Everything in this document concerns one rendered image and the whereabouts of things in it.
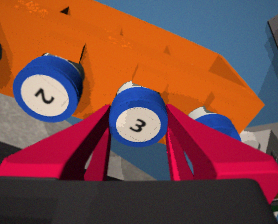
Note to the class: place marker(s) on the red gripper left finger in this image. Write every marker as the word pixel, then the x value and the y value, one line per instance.
pixel 64 154

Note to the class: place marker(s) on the blue flat mat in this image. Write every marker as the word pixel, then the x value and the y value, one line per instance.
pixel 236 29

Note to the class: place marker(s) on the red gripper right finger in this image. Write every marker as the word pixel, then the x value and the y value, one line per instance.
pixel 215 155

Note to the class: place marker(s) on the orange tube rack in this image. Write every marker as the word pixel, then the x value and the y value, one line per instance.
pixel 29 30

